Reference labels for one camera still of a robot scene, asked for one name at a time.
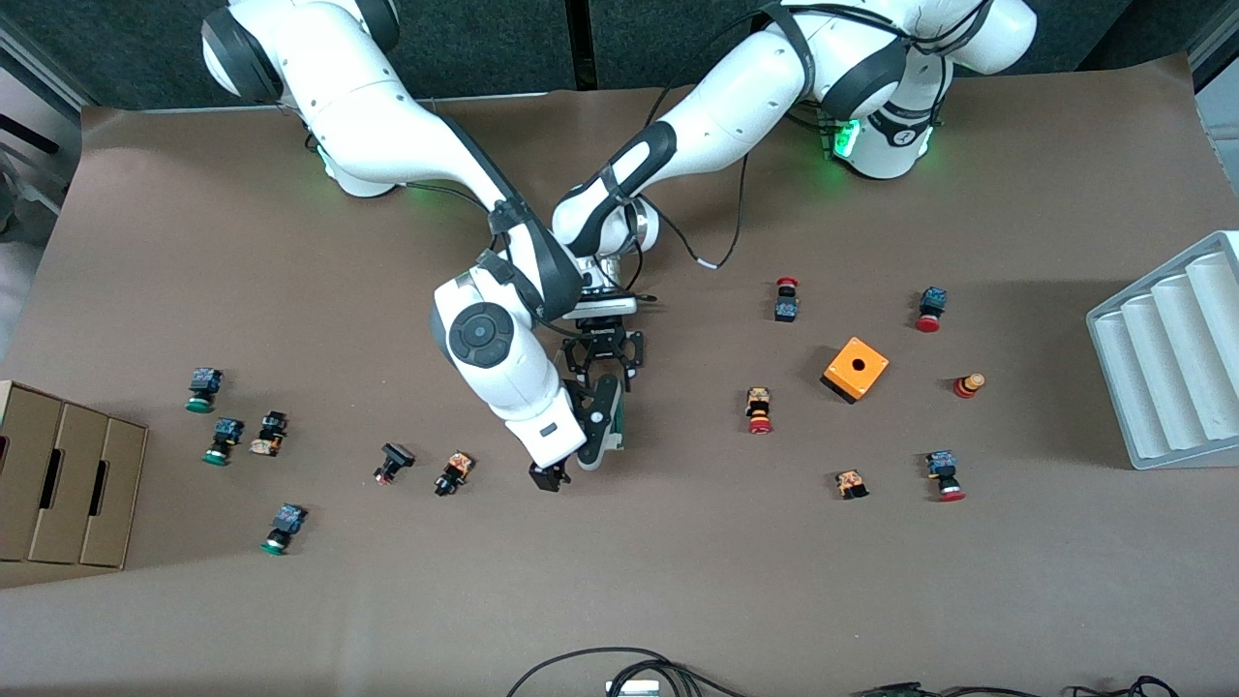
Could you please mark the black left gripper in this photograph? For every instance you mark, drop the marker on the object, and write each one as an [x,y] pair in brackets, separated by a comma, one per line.
[602,347]

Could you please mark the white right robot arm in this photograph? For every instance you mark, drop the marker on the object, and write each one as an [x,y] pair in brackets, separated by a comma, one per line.
[387,136]

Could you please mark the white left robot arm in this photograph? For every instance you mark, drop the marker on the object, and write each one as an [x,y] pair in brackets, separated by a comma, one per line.
[745,106]

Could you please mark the black push button orange block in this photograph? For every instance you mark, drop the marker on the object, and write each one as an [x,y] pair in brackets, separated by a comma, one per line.
[455,472]

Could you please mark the black flat push button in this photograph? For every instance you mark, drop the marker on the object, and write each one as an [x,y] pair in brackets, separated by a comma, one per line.
[394,457]

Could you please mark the red yellow emergency stop button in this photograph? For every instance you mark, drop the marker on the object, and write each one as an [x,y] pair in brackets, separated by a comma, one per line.
[759,407]

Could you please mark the red mushroom button black collar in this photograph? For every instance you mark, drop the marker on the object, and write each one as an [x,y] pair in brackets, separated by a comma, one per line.
[786,305]

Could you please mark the green push button blue block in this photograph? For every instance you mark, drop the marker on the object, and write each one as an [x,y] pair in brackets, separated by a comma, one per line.
[225,438]
[204,385]
[285,523]

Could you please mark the orange white contact block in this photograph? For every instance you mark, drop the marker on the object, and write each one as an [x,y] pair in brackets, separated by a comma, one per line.
[852,483]

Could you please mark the red button blue block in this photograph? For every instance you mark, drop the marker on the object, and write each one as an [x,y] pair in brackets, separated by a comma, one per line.
[931,308]

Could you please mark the red mushroom button silver collar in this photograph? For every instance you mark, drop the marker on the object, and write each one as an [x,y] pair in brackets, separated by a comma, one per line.
[945,474]

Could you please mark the red orange emergency stop head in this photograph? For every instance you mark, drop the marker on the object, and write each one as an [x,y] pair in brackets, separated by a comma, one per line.
[968,385]

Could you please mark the brown cardboard box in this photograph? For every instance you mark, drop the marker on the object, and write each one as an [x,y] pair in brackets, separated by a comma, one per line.
[68,484]

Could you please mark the grey tray with white slots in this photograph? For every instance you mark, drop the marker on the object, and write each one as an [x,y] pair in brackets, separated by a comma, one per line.
[1162,368]

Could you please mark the orange button enclosure box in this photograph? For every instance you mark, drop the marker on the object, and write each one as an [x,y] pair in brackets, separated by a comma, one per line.
[866,378]

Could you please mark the grey metal side frame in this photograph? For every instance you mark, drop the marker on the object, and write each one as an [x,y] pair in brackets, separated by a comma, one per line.
[48,68]

